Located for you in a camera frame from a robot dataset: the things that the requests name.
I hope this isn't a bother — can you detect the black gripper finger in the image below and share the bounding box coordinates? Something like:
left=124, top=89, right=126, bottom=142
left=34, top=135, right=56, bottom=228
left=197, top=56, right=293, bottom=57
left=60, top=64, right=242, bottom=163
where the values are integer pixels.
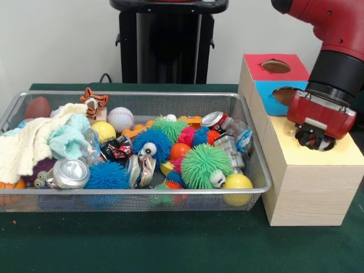
left=295, top=129, right=314, bottom=147
left=315, top=135, right=334, bottom=151

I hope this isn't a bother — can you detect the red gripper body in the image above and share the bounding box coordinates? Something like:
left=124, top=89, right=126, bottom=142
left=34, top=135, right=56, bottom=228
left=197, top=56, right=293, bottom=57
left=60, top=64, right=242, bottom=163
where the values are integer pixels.
left=286, top=91, right=357, bottom=140

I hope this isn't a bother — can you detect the green spiky ball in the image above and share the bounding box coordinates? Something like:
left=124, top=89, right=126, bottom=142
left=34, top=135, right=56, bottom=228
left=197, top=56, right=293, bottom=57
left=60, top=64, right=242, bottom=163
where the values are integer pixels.
left=180, top=143, right=234, bottom=190

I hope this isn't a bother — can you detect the mint green cloth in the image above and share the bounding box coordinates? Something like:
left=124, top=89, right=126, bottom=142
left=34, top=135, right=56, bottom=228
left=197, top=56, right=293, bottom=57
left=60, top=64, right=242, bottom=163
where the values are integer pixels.
left=47, top=113, right=95, bottom=160

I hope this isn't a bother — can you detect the cream knitted cloth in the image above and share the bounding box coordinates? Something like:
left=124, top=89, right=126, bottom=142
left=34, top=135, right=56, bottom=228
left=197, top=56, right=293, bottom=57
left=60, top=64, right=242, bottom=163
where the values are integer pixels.
left=0, top=102, right=89, bottom=184

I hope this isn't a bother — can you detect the wooden box with three holes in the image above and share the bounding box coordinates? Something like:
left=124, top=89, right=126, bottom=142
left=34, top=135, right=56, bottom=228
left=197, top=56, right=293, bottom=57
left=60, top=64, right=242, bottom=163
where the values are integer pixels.
left=238, top=53, right=364, bottom=227

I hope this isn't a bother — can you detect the silver mesh bin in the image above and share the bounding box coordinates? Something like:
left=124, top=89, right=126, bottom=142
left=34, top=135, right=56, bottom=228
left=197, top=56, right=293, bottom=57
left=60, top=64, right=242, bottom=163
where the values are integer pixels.
left=0, top=90, right=274, bottom=213

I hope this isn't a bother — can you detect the dark green table cloth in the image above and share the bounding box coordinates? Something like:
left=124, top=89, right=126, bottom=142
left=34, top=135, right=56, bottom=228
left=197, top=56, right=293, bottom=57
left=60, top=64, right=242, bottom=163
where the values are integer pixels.
left=349, top=106, right=364, bottom=131
left=0, top=82, right=364, bottom=273

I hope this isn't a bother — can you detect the yellow ball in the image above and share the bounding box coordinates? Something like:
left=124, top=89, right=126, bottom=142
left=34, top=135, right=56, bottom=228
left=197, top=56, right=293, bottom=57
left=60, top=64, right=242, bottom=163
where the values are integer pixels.
left=221, top=173, right=254, bottom=206

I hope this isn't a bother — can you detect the green spiky toy with eyes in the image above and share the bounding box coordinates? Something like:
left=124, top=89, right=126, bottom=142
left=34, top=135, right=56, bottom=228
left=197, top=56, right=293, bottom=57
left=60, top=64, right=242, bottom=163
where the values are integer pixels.
left=151, top=115, right=191, bottom=143

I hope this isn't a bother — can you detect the blue spiky ball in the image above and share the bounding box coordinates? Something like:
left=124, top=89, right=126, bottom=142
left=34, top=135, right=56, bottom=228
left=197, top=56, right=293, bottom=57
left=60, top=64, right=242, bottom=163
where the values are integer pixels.
left=84, top=160, right=131, bottom=191
left=132, top=127, right=173, bottom=166

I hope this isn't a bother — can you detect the white baseball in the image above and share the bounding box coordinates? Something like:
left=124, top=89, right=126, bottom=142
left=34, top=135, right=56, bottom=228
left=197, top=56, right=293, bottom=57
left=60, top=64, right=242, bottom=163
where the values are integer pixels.
left=107, top=106, right=135, bottom=133

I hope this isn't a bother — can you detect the tiger plush toy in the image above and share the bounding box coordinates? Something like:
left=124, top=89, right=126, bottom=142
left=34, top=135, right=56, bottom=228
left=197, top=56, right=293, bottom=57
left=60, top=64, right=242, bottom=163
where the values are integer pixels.
left=79, top=87, right=110, bottom=120

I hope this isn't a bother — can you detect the crushed silver can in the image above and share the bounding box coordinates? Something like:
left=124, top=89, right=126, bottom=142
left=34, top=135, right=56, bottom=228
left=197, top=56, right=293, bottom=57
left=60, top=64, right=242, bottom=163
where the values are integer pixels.
left=45, top=158, right=90, bottom=190

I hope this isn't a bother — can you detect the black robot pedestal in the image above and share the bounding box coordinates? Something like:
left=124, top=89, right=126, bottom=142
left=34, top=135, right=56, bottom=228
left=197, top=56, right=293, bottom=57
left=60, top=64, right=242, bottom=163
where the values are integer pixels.
left=109, top=0, right=230, bottom=85

